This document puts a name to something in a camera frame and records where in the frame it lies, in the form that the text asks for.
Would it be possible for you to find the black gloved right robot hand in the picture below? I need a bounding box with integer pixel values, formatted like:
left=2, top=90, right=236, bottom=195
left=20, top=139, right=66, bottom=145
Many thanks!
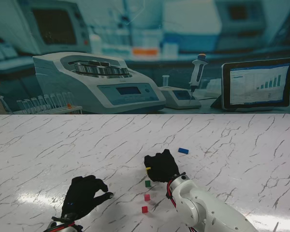
left=144, top=149, right=180, bottom=184

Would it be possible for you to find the printed laboratory photo backdrop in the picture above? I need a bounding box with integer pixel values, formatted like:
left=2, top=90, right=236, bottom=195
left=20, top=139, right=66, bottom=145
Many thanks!
left=0, top=0, right=290, bottom=116

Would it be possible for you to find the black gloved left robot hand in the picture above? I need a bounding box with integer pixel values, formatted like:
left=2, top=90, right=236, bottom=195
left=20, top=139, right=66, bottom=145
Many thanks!
left=62, top=175, right=114, bottom=220

